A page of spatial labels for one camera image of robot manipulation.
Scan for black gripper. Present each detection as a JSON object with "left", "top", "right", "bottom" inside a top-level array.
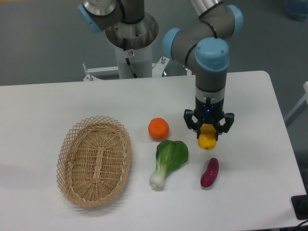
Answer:
[{"left": 183, "top": 98, "right": 234, "bottom": 141}]

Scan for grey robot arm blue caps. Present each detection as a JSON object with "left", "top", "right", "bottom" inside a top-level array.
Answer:
[{"left": 77, "top": 0, "right": 244, "bottom": 139}]

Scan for orange tangerine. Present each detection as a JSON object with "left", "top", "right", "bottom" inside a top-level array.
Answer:
[{"left": 148, "top": 117, "right": 169, "bottom": 140}]

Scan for green bok choy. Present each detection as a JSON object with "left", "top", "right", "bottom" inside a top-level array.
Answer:
[{"left": 149, "top": 140, "right": 189, "bottom": 189}]

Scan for purple sweet potato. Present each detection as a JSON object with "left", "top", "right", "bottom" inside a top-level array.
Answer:
[{"left": 200, "top": 157, "right": 219, "bottom": 188}]

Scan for white furniture piece right edge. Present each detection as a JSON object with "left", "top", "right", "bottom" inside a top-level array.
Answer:
[{"left": 284, "top": 81, "right": 308, "bottom": 127}]

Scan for oval wicker basket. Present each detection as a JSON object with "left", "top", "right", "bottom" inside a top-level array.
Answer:
[{"left": 56, "top": 116, "right": 131, "bottom": 207}]

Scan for black device at table edge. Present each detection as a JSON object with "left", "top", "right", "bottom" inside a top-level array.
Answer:
[{"left": 291, "top": 194, "right": 308, "bottom": 220}]

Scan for blue water bottle background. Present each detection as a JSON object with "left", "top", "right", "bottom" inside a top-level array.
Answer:
[{"left": 284, "top": 0, "right": 308, "bottom": 22}]

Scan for white metal base frame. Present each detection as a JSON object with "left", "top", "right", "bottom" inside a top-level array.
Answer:
[{"left": 82, "top": 56, "right": 194, "bottom": 81}]

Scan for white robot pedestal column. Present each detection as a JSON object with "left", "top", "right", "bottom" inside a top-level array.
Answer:
[{"left": 114, "top": 45, "right": 153, "bottom": 79}]

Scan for black cable on pedestal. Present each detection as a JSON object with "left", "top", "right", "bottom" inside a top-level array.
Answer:
[{"left": 122, "top": 38, "right": 138, "bottom": 79}]

